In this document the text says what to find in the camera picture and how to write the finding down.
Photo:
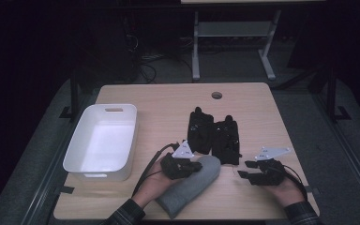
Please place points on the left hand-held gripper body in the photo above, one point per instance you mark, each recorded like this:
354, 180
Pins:
176, 167

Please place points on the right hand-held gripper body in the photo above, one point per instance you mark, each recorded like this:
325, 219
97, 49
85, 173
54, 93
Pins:
270, 172

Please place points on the grey fluffy mitten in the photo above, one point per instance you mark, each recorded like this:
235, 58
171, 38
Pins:
190, 184

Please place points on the white plastic bin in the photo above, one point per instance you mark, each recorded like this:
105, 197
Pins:
101, 146

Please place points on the person's right hand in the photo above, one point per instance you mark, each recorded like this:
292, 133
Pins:
286, 190

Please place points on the person's left hand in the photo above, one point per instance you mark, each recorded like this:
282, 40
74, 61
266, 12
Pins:
156, 187

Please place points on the black tape strip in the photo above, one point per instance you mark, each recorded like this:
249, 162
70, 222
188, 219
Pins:
312, 189
66, 189

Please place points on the black stand post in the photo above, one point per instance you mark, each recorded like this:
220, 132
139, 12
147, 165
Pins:
332, 93
74, 93

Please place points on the grey metal desk frame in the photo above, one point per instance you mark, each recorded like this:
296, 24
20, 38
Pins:
231, 29

